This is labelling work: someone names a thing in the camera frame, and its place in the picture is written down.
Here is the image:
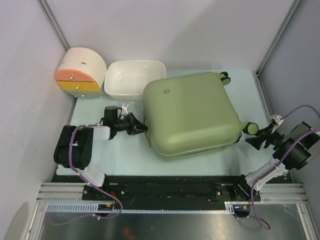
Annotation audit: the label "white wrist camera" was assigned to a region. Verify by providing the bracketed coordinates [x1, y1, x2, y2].
[121, 103, 130, 115]
[269, 114, 284, 132]

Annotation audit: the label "white slotted cable duct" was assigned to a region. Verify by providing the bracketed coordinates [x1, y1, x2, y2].
[46, 201, 237, 215]

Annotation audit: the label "cream drawer box orange fronts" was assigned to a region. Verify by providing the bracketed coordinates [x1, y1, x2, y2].
[55, 47, 108, 99]

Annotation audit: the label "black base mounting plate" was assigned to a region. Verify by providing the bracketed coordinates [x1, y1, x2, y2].
[51, 174, 292, 210]

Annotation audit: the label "aluminium frame rail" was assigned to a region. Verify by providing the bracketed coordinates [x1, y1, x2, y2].
[36, 182, 309, 204]

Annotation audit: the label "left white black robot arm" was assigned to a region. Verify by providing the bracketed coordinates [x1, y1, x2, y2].
[53, 104, 148, 200]

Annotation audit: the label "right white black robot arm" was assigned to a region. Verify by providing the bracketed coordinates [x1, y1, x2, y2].
[230, 121, 320, 201]

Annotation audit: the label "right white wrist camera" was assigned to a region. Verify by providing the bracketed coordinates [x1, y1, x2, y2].
[269, 114, 284, 132]

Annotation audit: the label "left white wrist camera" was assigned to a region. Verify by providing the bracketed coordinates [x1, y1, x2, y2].
[121, 103, 130, 115]

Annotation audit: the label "white rectangular plastic basin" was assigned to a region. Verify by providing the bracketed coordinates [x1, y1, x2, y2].
[104, 60, 167, 101]

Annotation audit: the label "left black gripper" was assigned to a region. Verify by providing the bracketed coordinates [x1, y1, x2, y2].
[113, 112, 148, 136]

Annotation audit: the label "green hard-shell suitcase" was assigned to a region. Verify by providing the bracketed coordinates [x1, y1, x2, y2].
[142, 71, 259, 159]

